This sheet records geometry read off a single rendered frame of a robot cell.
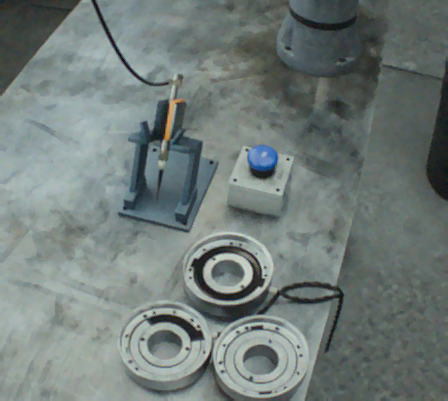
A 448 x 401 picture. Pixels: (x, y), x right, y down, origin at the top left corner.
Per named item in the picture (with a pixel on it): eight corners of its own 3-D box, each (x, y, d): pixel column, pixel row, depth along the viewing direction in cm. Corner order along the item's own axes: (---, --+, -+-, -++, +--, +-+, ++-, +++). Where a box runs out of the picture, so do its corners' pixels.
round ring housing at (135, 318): (134, 405, 68) (129, 391, 65) (112, 329, 75) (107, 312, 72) (224, 381, 70) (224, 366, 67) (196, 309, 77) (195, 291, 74)
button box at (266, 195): (279, 218, 86) (282, 193, 83) (227, 206, 88) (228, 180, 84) (294, 174, 92) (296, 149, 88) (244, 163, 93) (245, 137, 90)
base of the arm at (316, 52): (286, 20, 118) (289, -24, 111) (365, 37, 115) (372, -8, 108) (267, 66, 108) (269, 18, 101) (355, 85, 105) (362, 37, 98)
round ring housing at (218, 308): (170, 306, 77) (168, 288, 74) (202, 242, 84) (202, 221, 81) (254, 332, 75) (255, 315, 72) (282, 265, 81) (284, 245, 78)
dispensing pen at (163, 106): (140, 203, 84) (161, 72, 80) (151, 196, 88) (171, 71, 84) (156, 207, 84) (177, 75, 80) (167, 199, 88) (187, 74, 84)
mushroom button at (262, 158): (272, 194, 86) (274, 167, 82) (242, 187, 87) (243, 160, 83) (279, 172, 88) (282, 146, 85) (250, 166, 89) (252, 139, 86)
